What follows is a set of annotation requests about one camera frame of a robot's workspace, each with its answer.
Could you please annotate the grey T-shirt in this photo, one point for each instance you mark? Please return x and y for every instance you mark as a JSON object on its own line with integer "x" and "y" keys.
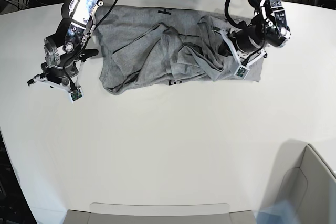
{"x": 151, "y": 45}

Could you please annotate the blue translucent object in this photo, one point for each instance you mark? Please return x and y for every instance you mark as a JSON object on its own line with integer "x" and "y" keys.
{"x": 281, "y": 212}

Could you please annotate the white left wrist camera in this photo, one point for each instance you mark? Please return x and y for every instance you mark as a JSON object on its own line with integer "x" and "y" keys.
{"x": 241, "y": 72}

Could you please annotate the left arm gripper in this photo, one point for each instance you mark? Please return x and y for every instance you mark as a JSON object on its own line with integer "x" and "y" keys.
{"x": 238, "y": 48}

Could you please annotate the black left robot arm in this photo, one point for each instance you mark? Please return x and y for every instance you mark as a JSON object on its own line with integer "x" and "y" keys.
{"x": 268, "y": 13}

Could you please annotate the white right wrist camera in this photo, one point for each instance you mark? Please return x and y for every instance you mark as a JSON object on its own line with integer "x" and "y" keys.
{"x": 75, "y": 95}

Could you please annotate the beige storage bin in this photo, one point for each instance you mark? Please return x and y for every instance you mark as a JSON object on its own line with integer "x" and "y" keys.
{"x": 310, "y": 188}

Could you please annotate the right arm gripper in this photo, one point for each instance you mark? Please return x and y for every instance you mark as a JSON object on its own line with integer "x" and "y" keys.
{"x": 66, "y": 76}

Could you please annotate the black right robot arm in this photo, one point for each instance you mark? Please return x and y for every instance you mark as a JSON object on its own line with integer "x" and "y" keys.
{"x": 65, "y": 50}

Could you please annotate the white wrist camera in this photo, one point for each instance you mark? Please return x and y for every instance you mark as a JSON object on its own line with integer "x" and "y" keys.
{"x": 241, "y": 72}
{"x": 75, "y": 95}

